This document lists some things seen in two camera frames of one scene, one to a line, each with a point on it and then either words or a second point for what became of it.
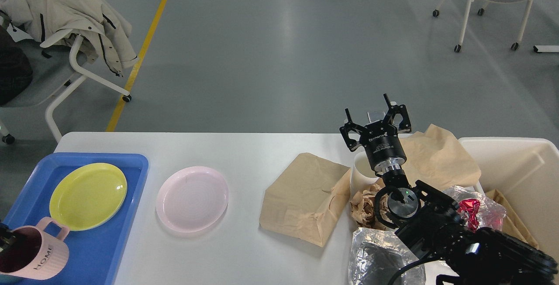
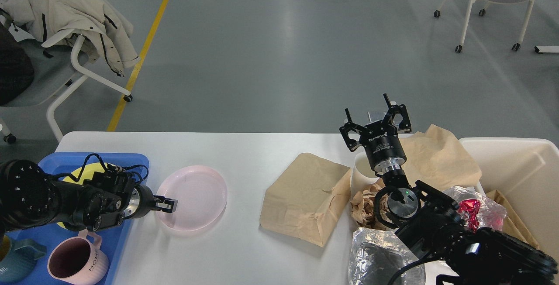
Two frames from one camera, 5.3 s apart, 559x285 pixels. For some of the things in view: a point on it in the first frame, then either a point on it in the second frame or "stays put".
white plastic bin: (525, 171) stays put
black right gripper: (381, 142) stays put
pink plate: (191, 199) stays put
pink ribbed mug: (34, 254) -> (78, 260)
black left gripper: (7, 238) -> (143, 200)
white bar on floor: (546, 48) stays put
